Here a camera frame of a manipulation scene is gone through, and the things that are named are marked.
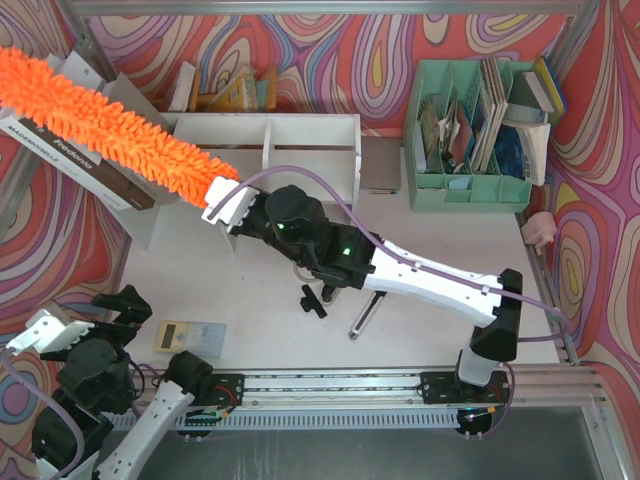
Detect black white marker pen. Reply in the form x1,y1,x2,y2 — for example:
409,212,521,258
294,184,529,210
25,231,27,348
348,290,387,341

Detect orange microfiber duster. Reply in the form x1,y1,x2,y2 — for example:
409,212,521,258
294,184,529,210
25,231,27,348
1,47,240,208

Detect clear tape roll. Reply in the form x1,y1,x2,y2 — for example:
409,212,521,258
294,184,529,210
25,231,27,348
293,265,316,283

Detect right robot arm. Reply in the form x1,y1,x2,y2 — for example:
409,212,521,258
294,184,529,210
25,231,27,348
230,185,522,387

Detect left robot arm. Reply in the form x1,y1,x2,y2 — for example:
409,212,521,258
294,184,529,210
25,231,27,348
29,285,212,479

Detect white wooden bookshelf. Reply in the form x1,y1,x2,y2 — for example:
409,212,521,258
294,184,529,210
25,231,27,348
165,113,361,208

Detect yellow grey calculator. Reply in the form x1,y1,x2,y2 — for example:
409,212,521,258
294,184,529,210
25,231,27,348
154,321,227,358

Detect black grey stapler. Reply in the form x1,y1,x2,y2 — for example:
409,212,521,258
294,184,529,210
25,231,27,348
321,283,342,306

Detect black binder clip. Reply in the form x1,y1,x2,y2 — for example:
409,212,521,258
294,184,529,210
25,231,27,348
299,284,327,319

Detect grey notebook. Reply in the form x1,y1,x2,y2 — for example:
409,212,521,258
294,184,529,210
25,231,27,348
360,136,401,191

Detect small books behind shelf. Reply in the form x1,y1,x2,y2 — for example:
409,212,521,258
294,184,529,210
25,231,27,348
155,62,277,113

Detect large grey white book stack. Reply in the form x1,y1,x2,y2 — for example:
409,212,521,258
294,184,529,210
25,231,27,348
1,52,177,211

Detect mint green desk organizer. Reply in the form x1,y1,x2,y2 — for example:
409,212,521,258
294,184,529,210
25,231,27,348
403,60,532,213

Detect white books beside organizer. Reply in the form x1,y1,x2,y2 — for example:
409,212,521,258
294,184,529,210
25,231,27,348
496,57,567,186

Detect pink piggy figurine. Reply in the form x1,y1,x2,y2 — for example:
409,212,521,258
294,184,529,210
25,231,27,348
521,211,557,255

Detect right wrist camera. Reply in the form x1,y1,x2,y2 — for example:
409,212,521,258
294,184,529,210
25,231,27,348
201,177,260,234

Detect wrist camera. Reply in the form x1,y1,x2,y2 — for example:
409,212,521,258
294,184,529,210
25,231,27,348
7,309,94,355
201,177,260,234

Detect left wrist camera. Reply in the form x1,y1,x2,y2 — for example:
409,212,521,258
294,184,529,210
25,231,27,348
7,309,94,355

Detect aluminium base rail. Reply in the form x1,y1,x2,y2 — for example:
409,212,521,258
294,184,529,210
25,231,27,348
59,369,616,411

